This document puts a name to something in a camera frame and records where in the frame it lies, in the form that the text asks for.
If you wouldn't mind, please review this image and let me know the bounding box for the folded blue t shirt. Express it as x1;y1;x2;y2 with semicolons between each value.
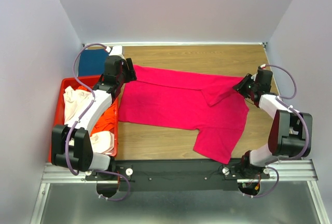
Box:
78;49;108;76

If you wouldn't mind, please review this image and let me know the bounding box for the pale pink t shirt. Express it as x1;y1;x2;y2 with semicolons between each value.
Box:
63;89;108;153

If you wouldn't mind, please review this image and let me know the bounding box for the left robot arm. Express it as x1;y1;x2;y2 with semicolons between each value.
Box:
50;55;137;180

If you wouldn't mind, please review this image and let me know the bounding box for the orange t shirt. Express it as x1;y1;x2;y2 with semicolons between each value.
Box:
73;86;118;135

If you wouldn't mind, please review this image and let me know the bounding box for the magenta t shirt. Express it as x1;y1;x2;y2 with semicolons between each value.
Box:
118;65;248;164

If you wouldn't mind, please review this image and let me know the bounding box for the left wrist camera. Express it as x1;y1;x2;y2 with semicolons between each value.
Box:
105;45;125;59

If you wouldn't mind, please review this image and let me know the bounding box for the red plastic bin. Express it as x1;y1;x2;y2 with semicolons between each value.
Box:
53;78;118;157

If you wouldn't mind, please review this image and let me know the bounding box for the black mounting base plate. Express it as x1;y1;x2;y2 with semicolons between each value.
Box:
86;159;270;194

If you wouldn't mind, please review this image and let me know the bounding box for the aluminium frame rail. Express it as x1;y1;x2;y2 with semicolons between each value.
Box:
31;160;329;223

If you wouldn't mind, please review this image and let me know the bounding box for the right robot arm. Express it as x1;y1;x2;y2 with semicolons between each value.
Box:
230;64;313;178

